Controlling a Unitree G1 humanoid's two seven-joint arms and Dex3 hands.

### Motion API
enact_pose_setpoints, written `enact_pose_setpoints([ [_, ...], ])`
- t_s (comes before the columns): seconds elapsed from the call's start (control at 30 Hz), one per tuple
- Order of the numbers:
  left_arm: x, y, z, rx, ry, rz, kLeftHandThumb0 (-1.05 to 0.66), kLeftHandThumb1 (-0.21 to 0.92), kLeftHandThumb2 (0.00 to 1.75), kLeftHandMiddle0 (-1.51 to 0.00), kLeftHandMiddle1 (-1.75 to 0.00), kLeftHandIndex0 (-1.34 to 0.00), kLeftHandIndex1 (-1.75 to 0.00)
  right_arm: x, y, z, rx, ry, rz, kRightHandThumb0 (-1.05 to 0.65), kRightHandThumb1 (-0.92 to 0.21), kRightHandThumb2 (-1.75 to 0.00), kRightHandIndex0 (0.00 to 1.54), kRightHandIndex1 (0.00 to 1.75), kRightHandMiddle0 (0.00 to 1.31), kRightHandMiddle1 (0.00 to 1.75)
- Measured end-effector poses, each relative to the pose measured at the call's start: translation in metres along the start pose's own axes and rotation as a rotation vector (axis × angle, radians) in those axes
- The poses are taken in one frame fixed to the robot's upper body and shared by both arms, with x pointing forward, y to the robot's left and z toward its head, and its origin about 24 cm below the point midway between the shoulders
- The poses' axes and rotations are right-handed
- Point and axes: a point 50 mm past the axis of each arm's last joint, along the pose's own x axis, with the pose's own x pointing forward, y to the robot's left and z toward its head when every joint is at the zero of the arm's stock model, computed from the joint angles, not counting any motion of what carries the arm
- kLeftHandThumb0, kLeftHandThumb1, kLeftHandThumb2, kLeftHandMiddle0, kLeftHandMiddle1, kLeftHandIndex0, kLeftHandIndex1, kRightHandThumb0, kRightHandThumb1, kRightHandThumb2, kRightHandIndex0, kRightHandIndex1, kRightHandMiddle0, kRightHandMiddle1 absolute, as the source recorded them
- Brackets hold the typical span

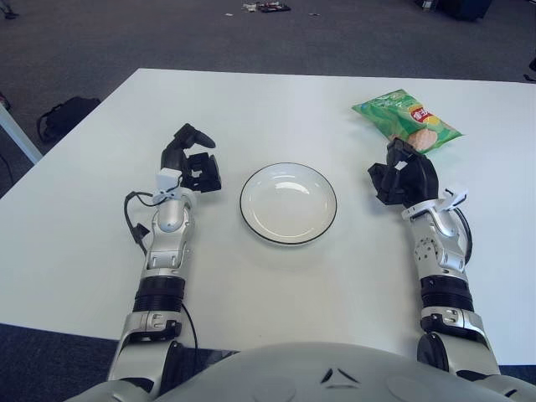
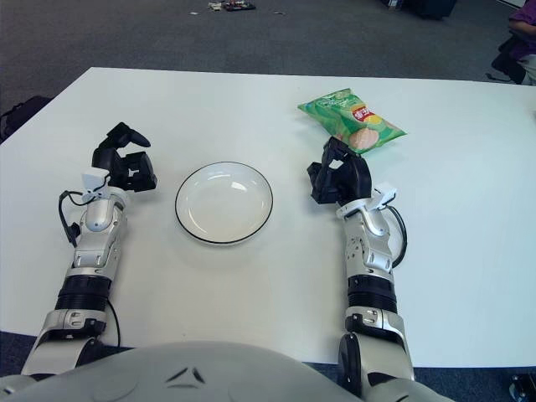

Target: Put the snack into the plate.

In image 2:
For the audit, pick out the white left wrist sensor box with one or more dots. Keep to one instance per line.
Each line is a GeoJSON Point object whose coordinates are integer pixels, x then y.
{"type": "Point", "coordinates": [94, 180]}

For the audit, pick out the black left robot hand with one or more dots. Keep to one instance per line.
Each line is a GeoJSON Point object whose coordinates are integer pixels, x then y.
{"type": "Point", "coordinates": [125, 171]}

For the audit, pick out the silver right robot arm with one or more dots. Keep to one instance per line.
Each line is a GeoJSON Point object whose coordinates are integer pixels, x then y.
{"type": "Point", "coordinates": [368, 251]}

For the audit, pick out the white wrist sensor box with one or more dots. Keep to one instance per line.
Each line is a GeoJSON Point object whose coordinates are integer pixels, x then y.
{"type": "Point", "coordinates": [385, 193]}
{"type": "Point", "coordinates": [94, 180]}

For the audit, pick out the white plate with black rim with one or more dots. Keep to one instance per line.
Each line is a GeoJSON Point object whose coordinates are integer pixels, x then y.
{"type": "Point", "coordinates": [224, 205]}

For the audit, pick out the black backpack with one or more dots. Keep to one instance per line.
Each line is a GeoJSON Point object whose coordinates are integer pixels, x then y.
{"type": "Point", "coordinates": [25, 113]}

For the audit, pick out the large black bag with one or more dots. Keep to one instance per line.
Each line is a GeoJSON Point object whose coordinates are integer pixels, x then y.
{"type": "Point", "coordinates": [435, 8]}

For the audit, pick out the person in purple shirt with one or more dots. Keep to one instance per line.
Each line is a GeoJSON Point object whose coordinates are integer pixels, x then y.
{"type": "Point", "coordinates": [525, 17]}

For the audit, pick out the white right wrist sensor box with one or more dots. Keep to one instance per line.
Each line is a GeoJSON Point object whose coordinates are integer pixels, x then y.
{"type": "Point", "coordinates": [385, 193]}

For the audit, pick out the electronics clutter on floor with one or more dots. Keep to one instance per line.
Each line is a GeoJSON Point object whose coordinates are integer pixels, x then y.
{"type": "Point", "coordinates": [238, 6]}

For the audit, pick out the green potato chips bag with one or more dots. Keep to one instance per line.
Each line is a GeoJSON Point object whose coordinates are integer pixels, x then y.
{"type": "Point", "coordinates": [343, 117]}

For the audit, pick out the grey robot torso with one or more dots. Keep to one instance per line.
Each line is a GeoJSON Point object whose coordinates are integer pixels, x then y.
{"type": "Point", "coordinates": [251, 377]}

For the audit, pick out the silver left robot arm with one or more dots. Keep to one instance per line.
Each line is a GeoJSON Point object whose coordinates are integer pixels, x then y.
{"type": "Point", "coordinates": [96, 218]}

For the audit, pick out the black chair caster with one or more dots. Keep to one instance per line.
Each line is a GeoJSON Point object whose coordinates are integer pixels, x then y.
{"type": "Point", "coordinates": [521, 387]}

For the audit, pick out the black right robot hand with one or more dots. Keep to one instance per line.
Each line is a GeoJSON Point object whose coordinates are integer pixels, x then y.
{"type": "Point", "coordinates": [347, 180]}

